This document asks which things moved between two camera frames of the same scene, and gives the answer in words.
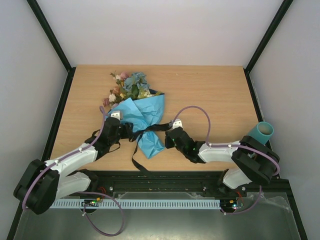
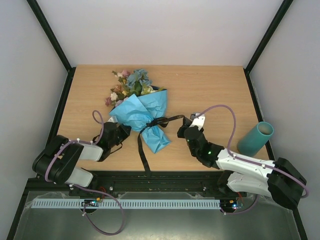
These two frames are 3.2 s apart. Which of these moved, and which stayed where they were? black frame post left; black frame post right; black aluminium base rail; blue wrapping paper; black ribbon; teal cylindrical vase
Moved: black ribbon; blue wrapping paper
Stayed: black frame post right; black frame post left; teal cylindrical vase; black aluminium base rail
